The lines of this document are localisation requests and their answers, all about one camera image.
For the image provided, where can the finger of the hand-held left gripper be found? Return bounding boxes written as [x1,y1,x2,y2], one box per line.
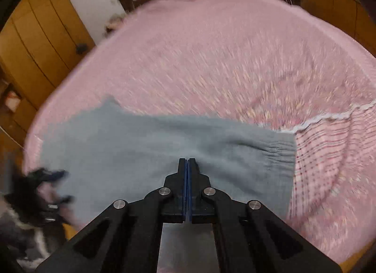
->
[29,168,70,184]
[55,194,76,205]

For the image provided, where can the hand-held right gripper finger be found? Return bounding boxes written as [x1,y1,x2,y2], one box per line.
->
[35,158,188,273]
[188,158,343,273]

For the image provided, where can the grey pants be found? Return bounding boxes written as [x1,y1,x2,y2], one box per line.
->
[40,95,297,273]

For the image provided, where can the pink floral bed blanket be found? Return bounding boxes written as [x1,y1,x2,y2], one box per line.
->
[23,0,376,265]

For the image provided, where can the wooden wardrobe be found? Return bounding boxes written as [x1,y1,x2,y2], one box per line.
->
[0,0,96,144]

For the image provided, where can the pink checked cloth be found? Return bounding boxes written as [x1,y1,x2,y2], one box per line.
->
[280,104,376,265]

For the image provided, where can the long wooden cabinet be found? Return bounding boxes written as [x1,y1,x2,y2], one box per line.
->
[299,0,376,56]

